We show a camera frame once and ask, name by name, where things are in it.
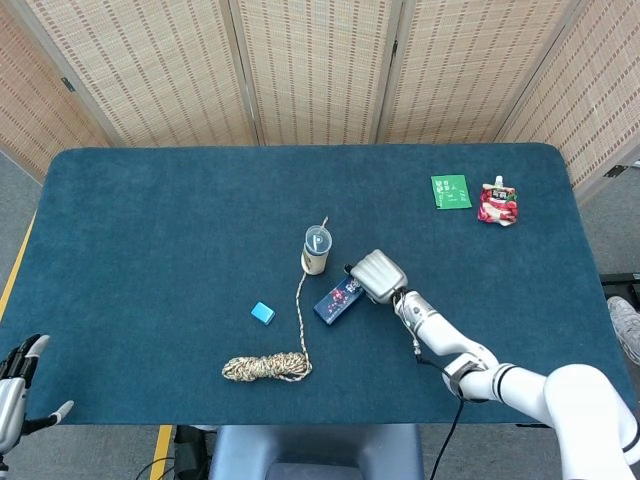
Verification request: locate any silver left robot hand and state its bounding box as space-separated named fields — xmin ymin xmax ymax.
xmin=0 ymin=333 xmax=75 ymax=456

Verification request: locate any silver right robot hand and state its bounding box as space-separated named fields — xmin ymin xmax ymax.
xmin=342 ymin=248 xmax=409 ymax=305

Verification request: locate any blue glasses case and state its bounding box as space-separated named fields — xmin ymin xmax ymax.
xmin=312 ymin=276 xmax=366 ymax=329

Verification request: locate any small blue and white box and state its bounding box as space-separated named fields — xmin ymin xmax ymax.
xmin=250 ymin=301 xmax=276 ymax=326

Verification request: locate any blue carpet floor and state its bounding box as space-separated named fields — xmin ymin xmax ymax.
xmin=0 ymin=143 xmax=636 ymax=427

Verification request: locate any cream bottle with clear cap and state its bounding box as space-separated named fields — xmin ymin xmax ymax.
xmin=300 ymin=224 xmax=334 ymax=277

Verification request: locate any green flat packet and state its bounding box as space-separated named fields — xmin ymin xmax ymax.
xmin=430 ymin=174 xmax=473 ymax=211

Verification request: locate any red drink pouch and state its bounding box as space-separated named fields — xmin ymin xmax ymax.
xmin=476 ymin=174 xmax=520 ymax=227

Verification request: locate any grey-blue robot torso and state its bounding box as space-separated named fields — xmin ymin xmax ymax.
xmin=207 ymin=424 xmax=425 ymax=480

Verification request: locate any bamboo folding screen panel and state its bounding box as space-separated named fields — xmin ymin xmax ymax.
xmin=0 ymin=0 xmax=109 ymax=184
xmin=494 ymin=0 xmax=640 ymax=206
xmin=227 ymin=0 xmax=404 ymax=147
xmin=19 ymin=0 xmax=261 ymax=149
xmin=377 ymin=0 xmax=584 ymax=146

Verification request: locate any black metal stand foot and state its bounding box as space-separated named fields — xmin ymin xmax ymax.
xmin=599 ymin=272 xmax=640 ymax=301

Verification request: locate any grey sneaker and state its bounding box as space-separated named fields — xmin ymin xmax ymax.
xmin=606 ymin=295 xmax=640 ymax=362

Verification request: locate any beige speckled rope bundle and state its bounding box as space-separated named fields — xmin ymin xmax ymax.
xmin=221 ymin=215 xmax=331 ymax=384

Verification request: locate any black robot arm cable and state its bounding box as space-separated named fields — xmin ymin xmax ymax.
xmin=413 ymin=349 xmax=469 ymax=480

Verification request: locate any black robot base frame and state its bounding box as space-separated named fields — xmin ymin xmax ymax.
xmin=172 ymin=424 xmax=219 ymax=480

